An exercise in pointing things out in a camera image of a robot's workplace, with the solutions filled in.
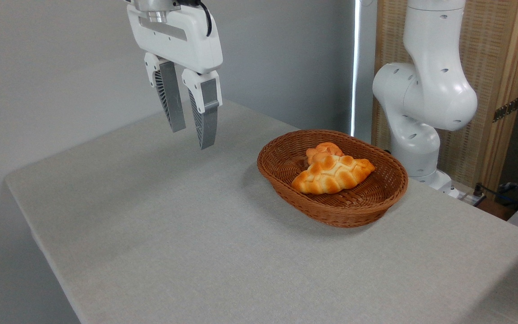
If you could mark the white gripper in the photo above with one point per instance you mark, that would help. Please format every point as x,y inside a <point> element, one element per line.
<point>182,40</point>

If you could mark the long braided bread loaf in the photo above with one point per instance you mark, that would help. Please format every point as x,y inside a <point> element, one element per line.
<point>331,177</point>

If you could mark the round knotted bread roll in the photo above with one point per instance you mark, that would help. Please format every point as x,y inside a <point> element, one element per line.
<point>326,148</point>

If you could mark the grey tablecloth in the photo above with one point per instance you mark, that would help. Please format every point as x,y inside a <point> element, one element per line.
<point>173,247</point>

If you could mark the brown wicker basket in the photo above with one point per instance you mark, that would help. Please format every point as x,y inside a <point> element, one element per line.
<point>353,211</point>

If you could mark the white power strip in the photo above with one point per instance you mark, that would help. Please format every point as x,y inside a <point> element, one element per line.
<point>471,196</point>

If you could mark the wooden woven folding screen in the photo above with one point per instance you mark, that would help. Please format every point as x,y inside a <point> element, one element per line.
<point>488,45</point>

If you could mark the metal screen hinge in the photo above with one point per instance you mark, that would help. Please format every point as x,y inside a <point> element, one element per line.
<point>506,109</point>

